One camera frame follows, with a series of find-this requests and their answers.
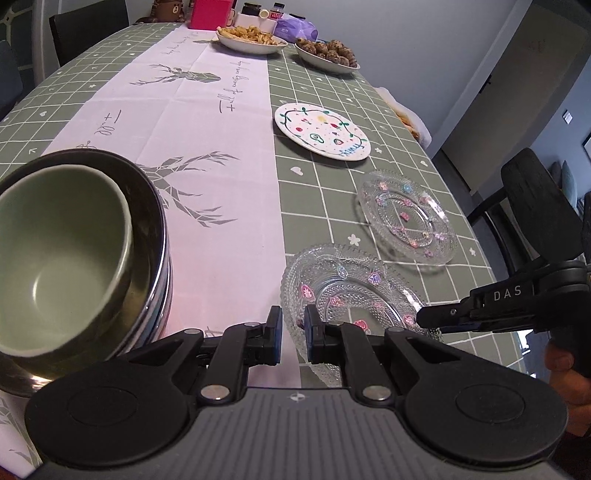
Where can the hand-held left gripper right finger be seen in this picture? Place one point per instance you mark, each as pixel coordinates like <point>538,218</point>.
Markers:
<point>310,337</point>

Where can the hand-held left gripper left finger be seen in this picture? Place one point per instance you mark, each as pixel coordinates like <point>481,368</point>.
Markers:
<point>277,337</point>

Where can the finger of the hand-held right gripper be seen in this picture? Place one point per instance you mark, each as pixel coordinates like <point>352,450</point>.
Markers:
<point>445,316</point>

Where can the floral glass plate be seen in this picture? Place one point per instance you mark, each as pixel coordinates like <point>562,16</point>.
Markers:
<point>351,286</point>
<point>406,217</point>

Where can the blue steel bowl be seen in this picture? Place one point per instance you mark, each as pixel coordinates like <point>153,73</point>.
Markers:
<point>144,230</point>

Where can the white painted plate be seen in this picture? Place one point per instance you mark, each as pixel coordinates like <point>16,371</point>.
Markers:
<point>318,131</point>

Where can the green ceramic bowl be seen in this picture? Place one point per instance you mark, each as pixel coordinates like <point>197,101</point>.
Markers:
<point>60,258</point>

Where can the person's right hand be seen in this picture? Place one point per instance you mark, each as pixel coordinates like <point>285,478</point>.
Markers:
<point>581,401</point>

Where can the black wooden chair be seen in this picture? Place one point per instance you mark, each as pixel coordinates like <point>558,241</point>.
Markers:
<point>531,194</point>

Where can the white bag of snacks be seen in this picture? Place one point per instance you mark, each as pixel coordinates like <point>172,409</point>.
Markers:
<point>406,115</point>

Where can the white table runner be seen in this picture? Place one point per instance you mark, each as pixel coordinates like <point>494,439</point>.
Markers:
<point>207,138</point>

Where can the beige wooden door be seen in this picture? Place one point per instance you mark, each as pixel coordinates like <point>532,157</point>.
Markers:
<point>521,69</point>

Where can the white dish of chestnuts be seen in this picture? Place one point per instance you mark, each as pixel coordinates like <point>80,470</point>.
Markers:
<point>328,55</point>

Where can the white dish of fries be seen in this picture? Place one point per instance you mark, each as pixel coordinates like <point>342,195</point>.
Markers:
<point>249,39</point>

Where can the purple tissue pack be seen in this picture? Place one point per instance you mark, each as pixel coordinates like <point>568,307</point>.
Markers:
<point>295,27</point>

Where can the white box with jars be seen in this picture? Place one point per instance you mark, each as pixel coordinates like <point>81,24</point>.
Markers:
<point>244,21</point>

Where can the red label jar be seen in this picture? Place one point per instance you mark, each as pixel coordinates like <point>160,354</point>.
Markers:
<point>277,11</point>

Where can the dark jar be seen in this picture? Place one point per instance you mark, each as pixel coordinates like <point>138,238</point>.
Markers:
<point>250,9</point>

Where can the pink box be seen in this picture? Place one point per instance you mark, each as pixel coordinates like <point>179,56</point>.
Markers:
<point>210,14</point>

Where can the brown bear bottle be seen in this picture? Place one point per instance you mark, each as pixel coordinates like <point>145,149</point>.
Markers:
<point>168,9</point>

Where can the white light switch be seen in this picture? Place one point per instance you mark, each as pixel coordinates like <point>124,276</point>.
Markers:
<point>568,116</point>

